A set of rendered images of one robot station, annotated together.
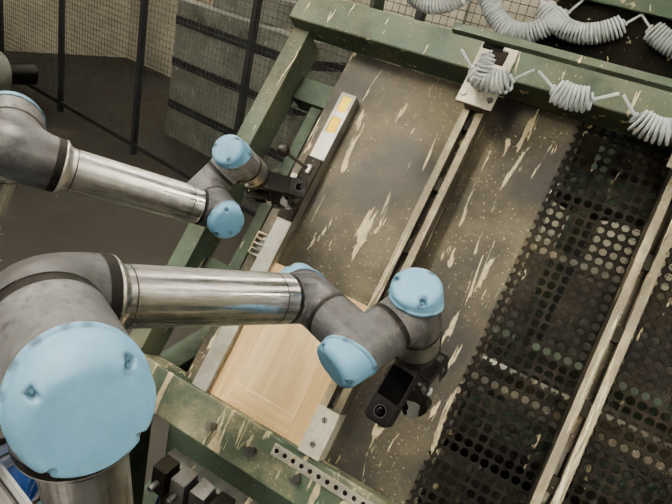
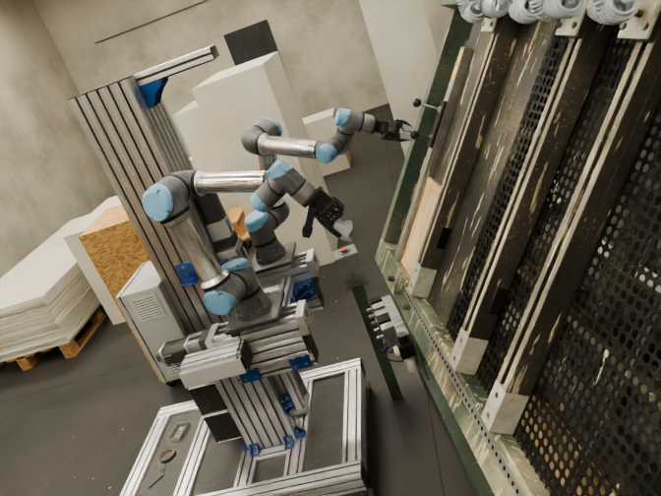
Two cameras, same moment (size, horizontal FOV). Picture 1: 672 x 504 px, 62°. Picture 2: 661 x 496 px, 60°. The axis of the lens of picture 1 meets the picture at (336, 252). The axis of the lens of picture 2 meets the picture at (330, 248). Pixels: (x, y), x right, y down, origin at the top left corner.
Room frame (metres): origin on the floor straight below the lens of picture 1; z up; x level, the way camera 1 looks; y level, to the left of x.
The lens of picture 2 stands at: (0.10, -1.83, 2.06)
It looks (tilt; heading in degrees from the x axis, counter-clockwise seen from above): 23 degrees down; 69
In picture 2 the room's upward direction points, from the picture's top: 20 degrees counter-clockwise
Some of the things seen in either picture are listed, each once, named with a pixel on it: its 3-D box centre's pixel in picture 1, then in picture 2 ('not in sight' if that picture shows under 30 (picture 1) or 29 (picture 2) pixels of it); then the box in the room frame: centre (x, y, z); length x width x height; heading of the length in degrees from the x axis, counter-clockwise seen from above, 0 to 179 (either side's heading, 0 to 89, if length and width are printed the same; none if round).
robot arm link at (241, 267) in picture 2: not in sight; (238, 277); (0.51, 0.25, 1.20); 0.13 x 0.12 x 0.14; 44
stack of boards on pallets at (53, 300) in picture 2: not in sight; (73, 276); (-0.24, 4.65, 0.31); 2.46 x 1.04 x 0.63; 58
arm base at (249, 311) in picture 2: not in sight; (250, 300); (0.52, 0.26, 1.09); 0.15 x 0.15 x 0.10
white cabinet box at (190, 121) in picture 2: not in sight; (218, 129); (1.93, 4.85, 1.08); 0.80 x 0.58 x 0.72; 58
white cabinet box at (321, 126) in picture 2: not in sight; (321, 144); (3.17, 4.97, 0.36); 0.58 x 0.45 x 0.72; 148
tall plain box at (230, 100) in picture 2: not in sight; (274, 164); (1.77, 2.96, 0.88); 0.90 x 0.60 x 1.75; 58
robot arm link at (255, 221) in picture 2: not in sight; (260, 225); (0.79, 0.68, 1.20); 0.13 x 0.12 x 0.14; 33
